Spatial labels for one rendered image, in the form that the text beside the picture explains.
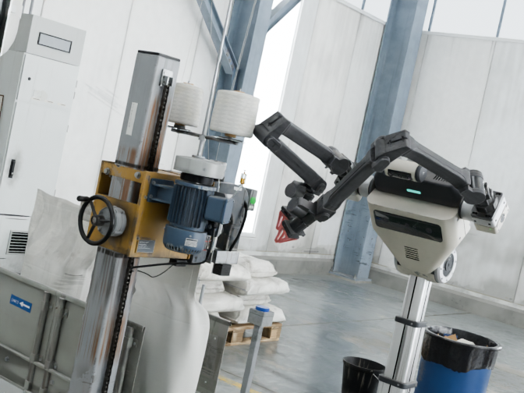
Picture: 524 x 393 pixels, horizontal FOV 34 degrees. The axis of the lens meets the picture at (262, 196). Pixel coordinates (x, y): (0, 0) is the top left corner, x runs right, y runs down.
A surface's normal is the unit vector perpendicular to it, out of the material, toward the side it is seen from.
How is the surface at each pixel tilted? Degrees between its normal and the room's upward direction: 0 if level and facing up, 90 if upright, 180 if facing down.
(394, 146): 63
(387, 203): 40
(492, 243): 90
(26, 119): 90
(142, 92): 90
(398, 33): 90
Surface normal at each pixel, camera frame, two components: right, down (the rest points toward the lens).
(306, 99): 0.78, 0.20
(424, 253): -0.59, 0.56
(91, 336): -0.59, -0.08
